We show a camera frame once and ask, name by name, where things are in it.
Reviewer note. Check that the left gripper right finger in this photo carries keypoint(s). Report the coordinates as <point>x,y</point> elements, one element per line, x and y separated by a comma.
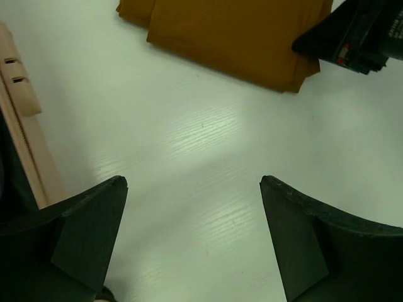
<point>325,254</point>

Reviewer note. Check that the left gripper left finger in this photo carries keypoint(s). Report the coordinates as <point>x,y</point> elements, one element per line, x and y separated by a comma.
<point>62,252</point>

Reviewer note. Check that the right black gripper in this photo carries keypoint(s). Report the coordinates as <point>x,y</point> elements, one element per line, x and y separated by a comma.
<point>359,35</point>

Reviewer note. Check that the mustard brown cloth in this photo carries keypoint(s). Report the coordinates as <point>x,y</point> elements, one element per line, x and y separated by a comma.
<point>251,40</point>

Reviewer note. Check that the pink hard-shell suitcase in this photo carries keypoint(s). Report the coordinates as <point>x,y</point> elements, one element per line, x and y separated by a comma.
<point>29,177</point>

